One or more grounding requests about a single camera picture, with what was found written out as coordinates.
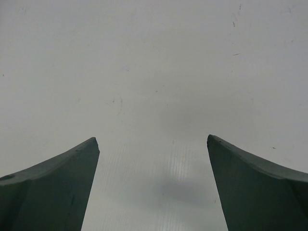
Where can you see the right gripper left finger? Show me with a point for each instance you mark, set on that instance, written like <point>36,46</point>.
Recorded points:
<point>52,195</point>

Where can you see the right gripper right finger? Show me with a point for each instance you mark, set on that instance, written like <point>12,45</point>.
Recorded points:
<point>257,194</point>

